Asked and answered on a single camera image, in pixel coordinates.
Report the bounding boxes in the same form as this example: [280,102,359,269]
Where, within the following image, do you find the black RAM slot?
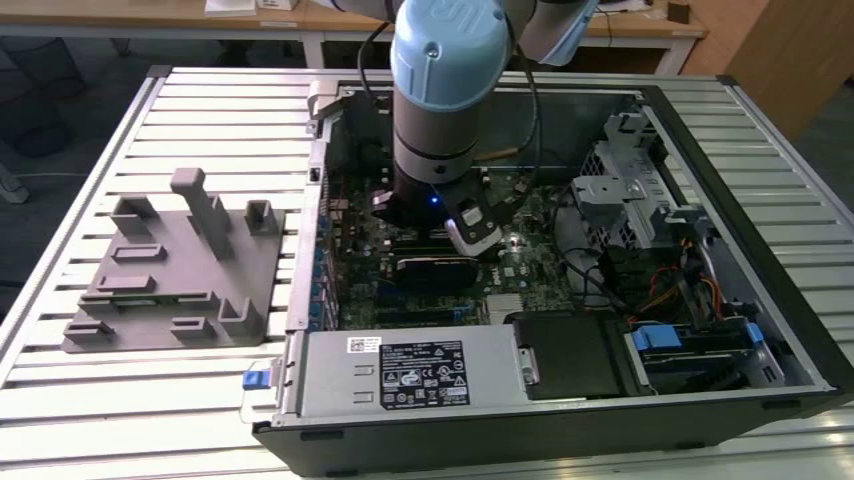
[393,253,503,263]
[391,235,503,244]
[392,247,503,256]
[391,241,503,250]

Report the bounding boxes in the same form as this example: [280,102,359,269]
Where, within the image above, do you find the black graphics card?
[392,255,479,295]

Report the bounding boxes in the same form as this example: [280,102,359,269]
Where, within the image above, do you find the green motherboard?
[317,164,581,332]

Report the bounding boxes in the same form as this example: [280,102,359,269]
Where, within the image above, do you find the black expansion slot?
[372,309,456,325]

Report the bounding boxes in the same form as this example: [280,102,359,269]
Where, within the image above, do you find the silver chipset heatsink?
[488,293,529,325]

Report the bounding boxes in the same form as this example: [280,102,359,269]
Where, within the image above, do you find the silver metal drive cage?
[569,112,675,251]

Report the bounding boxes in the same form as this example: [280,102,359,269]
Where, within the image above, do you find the black rating label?
[377,339,472,412]

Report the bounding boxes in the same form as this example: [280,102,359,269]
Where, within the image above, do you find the silver power supply unit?
[292,324,529,420]

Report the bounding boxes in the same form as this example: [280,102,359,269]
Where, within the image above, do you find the black plastic shroud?
[511,309,656,402]

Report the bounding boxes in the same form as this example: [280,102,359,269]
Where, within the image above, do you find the grey parts rack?
[58,168,289,355]

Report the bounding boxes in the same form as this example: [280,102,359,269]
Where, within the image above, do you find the green RAM stick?
[109,295,185,306]

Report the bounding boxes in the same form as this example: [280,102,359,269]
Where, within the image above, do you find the hard disk in blue carrier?
[626,319,766,396]

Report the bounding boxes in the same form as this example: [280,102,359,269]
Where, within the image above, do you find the black PC case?
[251,78,854,479]

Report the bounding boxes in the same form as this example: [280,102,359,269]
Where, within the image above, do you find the white cardboard box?
[203,0,259,16]

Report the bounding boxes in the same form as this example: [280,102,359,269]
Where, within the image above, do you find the wooden desk white legs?
[0,0,710,76]

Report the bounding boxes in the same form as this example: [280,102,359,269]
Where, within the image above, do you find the grey desk foot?
[0,159,32,204]

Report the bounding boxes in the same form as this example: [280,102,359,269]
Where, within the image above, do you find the dark waste bin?
[0,37,89,157]

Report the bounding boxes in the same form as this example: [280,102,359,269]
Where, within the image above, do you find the wooden cabinet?
[679,0,854,144]

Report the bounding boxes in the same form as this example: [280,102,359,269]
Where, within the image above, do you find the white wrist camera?
[443,197,503,259]

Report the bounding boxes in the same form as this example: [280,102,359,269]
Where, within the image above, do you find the black cable brown connector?
[473,9,541,162]

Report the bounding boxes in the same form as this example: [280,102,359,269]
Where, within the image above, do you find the black camera cable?
[485,74,543,226]

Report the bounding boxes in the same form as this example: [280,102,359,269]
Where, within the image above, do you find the grey case handle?
[236,357,296,426]
[305,81,343,135]

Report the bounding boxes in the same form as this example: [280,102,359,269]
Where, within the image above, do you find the hanging black cable with plug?
[356,19,396,109]

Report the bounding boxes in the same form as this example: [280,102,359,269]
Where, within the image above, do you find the black internal cable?
[559,247,643,321]

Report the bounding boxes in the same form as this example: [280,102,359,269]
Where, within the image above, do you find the grey plastic bracket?
[650,203,720,251]

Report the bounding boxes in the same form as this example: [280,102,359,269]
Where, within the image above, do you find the red yellow wire bundle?
[626,238,728,321]

